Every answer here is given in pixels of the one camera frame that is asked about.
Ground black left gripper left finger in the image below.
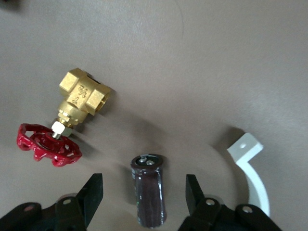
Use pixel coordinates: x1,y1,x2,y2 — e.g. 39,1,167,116
0,173,104,231

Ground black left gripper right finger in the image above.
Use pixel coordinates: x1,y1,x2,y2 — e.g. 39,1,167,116
178,174,283,231

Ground white curved pipe clamp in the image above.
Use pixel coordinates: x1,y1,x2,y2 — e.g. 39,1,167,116
226,132,270,217

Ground brass valve red handwheel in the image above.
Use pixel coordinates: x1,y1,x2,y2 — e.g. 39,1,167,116
15,68,113,168

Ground brown table mat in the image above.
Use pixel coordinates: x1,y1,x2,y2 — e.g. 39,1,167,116
0,0,308,231

